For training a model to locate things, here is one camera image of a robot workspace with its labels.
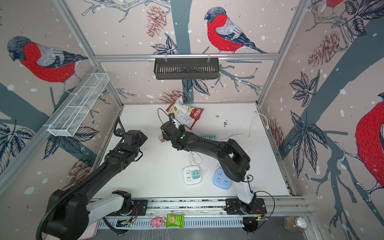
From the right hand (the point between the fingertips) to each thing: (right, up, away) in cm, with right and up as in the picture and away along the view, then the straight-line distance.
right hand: (170, 129), depth 89 cm
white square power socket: (+11, -25, -7) cm, 28 cm away
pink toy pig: (-2, -41, -20) cm, 46 cm away
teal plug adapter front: (+16, -23, -11) cm, 30 cm away
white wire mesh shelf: (-47, +6, -17) cm, 51 cm away
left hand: (-19, -4, -4) cm, 20 cm away
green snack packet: (+6, -41, -20) cm, 46 cm away
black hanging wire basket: (-3, +43, +18) cm, 47 cm away
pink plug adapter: (-8, -7, +9) cm, 13 cm away
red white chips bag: (+6, +10, +21) cm, 24 cm away
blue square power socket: (+29, -27, -9) cm, 41 cm away
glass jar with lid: (+58, -38, -27) cm, 74 cm away
